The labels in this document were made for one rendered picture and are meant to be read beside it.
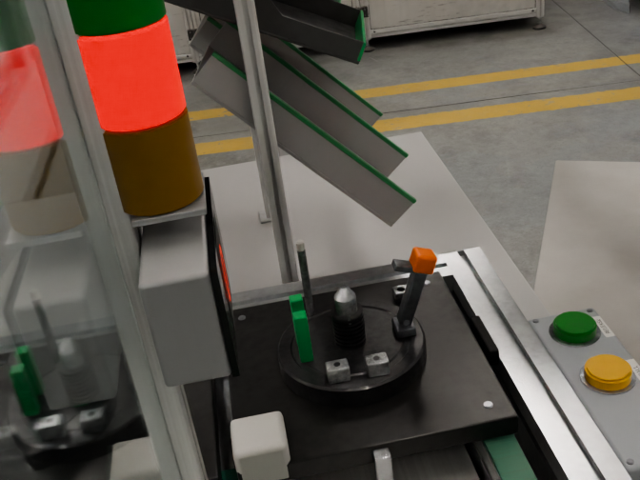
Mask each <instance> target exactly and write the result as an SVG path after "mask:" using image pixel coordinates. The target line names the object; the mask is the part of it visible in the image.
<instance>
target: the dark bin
mask: <svg viewBox="0 0 640 480"><path fill-rule="evenodd" d="M164 2H167V3H170V4H173V5H175V6H178V7H181V8H184V9H187V10H193V11H196V12H199V13H202V14H205V15H207V16H210V17H213V18H216V19H219V20H222V21H225V22H228V23H232V24H234V25H237V21H236V16H235V10H234V5H233V0H164ZM254 4H255V9H256V15H257V21H258V28H259V32H260V33H263V34H266V35H269V36H272V37H275V38H278V39H281V40H284V41H287V42H290V43H292V44H295V45H298V46H301V47H304V48H307V49H311V50H316V51H319V52H322V53H325V54H327V55H330V56H333V57H336V58H339V59H342V60H345V61H349V62H352V63H354V64H357V65H358V64H359V62H360V61H361V58H362V55H363V52H364V49H365V47H366V45H367V43H366V33H365V23H364V12H363V11H362V10H360V9H357V8H354V7H351V6H348V5H345V4H342V3H339V2H336V1H333V0H254Z"/></svg>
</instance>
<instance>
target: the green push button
mask: <svg viewBox="0 0 640 480"><path fill-rule="evenodd" d="M596 330H597V324H596V321H595V320H594V319H593V318H592V317H591V316H589V315H587V314H585V313H584V312H580V311H567V312H564V313H561V314H559V315H558V316H556V317H555V318H554V320H553V333H554V334H555V336H556V337H558V338H559V339H561V340H563V341H565V342H569V343H574V344H579V343H585V342H589V341H590V340H591V339H593V338H594V337H595V335H596Z"/></svg>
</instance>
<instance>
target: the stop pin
mask: <svg viewBox="0 0 640 480"><path fill-rule="evenodd" d="M372 455H373V463H374V471H375V479H376V480H393V470H392V462H391V455H390V450H389V448H382V449H379V450H373V451H372Z"/></svg>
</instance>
